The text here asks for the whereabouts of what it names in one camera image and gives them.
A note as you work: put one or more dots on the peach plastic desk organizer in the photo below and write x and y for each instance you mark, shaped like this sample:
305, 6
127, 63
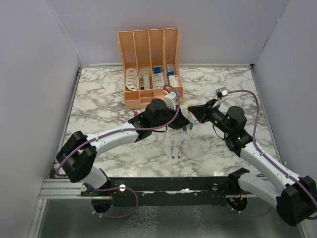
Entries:
142, 49

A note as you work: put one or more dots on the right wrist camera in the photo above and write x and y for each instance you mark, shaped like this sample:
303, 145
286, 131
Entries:
221, 94

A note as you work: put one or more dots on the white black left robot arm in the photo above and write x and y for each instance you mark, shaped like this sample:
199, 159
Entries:
76, 157

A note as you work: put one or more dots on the white green marker pen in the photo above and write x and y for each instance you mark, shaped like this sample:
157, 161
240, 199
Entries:
180, 146

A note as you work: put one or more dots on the white red box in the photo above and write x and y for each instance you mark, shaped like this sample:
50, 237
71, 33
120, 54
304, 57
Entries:
172, 76

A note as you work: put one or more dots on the white blue marker pen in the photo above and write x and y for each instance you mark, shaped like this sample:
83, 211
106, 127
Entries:
172, 147

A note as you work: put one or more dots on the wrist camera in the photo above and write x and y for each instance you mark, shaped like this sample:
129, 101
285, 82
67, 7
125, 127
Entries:
171, 100
221, 94

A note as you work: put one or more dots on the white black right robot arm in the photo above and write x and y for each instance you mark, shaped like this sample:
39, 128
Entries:
293, 196

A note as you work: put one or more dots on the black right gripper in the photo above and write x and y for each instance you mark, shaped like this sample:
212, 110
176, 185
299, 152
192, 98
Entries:
202, 112

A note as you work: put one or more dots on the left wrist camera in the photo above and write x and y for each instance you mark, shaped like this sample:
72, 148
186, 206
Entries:
171, 100

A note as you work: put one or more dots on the white blue box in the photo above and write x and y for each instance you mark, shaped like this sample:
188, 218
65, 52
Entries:
158, 77

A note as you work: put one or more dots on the aluminium extrusion frame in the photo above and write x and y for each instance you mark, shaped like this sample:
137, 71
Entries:
60, 189

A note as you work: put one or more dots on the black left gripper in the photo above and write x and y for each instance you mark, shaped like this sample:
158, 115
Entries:
180, 121

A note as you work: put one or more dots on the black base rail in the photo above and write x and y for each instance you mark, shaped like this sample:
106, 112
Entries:
166, 191

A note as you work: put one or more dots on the white oval label card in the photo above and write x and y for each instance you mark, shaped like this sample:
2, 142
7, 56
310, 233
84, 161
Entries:
131, 79

